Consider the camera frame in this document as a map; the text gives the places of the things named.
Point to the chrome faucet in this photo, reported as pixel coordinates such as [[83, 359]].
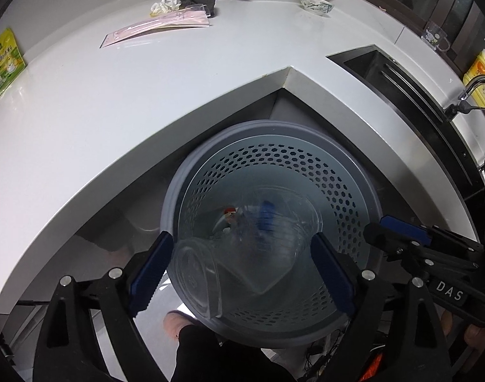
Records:
[[471, 87]]

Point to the clear bag with white scraps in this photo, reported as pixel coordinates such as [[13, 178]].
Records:
[[164, 4]]

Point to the black kitchen sink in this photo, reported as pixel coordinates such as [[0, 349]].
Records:
[[385, 75]]

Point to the person's black trouser leg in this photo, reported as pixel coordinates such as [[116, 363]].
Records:
[[226, 360]]

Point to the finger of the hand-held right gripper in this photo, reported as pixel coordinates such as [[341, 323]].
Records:
[[401, 225], [385, 239]]

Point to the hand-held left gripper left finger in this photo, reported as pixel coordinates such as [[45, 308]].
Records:
[[152, 274]]

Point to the glass measuring cup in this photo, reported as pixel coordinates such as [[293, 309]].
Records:
[[435, 36]]

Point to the pink packet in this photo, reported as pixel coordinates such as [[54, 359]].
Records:
[[154, 26]]

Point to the grey perforated trash bin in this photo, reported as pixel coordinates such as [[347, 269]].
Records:
[[326, 175]]

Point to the yellow dish soap bottle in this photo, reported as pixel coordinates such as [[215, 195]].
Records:
[[481, 67]]

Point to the person's foot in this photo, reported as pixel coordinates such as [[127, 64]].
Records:
[[174, 322]]

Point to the person's right hand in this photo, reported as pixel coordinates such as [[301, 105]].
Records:
[[475, 334]]

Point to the clear plastic cup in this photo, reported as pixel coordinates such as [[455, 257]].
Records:
[[194, 274]]

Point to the green seasoning pouch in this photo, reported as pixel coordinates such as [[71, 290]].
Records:
[[3, 61]]

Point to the white patterned bowl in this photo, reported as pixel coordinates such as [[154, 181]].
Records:
[[316, 4]]

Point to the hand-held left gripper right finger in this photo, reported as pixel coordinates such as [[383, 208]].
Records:
[[332, 274]]

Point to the clear plastic packaging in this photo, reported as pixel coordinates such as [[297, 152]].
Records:
[[196, 8]]

